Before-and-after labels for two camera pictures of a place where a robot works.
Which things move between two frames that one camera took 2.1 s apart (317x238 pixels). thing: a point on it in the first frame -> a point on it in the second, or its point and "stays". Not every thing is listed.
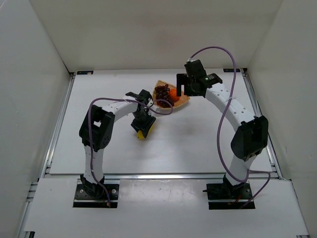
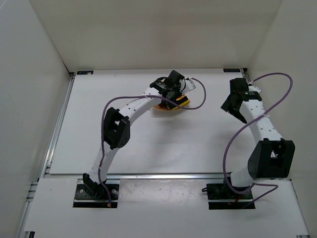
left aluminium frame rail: x=22 y=232 stays
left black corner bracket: x=84 y=72 stays
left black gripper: x=142 y=123 -> x=174 y=96
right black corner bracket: x=231 y=70 stays
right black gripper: x=181 y=81 -> x=233 y=104
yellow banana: x=140 y=135 -> x=183 y=104
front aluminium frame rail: x=157 y=176 stays
